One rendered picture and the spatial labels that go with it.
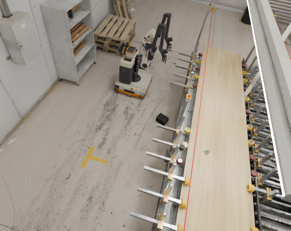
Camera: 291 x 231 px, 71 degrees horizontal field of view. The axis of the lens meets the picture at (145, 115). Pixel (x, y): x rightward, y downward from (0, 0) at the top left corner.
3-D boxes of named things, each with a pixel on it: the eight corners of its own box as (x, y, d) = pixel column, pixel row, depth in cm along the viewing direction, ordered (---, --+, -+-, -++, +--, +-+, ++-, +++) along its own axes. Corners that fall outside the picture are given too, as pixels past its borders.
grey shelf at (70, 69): (59, 80, 440) (39, 4, 323) (79, 58, 499) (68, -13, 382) (78, 85, 436) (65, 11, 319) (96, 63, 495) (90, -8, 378)
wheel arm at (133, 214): (129, 215, 195) (129, 214, 193) (130, 211, 198) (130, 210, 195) (180, 232, 191) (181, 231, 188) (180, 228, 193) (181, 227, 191)
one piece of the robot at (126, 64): (118, 86, 425) (118, 51, 362) (126, 71, 460) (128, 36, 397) (133, 90, 422) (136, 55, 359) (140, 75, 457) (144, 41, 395)
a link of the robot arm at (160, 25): (159, 20, 316) (157, 23, 309) (167, 24, 316) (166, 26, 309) (151, 45, 349) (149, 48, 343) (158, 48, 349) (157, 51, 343)
